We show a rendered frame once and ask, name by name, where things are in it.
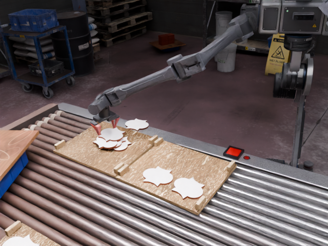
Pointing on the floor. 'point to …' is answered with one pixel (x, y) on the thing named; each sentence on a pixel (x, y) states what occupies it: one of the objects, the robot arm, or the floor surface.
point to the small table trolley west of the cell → (28, 86)
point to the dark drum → (74, 42)
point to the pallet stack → (117, 19)
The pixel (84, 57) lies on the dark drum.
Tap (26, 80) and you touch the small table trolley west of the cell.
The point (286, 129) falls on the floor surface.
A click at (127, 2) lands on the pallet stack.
